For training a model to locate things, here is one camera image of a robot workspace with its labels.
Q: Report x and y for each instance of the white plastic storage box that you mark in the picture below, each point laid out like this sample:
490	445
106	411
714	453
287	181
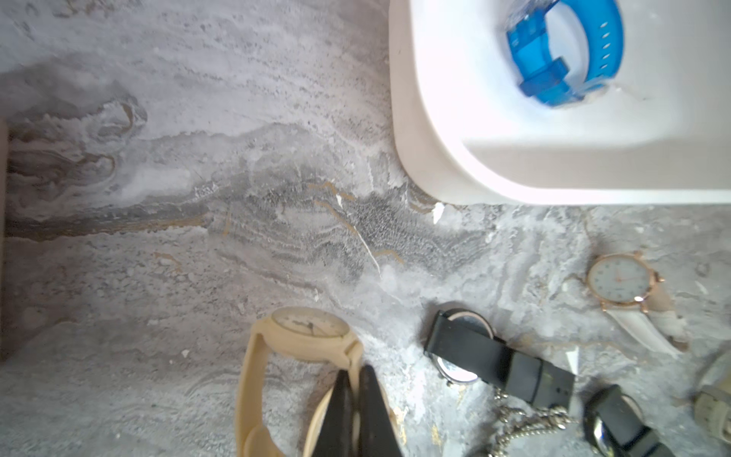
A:
658	133

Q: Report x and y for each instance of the cream silicone watch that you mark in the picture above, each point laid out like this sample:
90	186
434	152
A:
282	347

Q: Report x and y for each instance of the gold bracelet watch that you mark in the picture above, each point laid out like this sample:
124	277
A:
712	402

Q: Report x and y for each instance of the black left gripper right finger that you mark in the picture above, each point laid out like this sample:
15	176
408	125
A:
376	432

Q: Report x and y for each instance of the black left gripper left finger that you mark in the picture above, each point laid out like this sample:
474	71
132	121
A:
335	436

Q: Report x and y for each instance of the blue translucent plastic watch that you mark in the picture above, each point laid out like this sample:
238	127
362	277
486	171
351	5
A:
564	50

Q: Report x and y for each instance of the black watch with keychain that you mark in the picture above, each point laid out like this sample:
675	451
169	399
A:
533	395

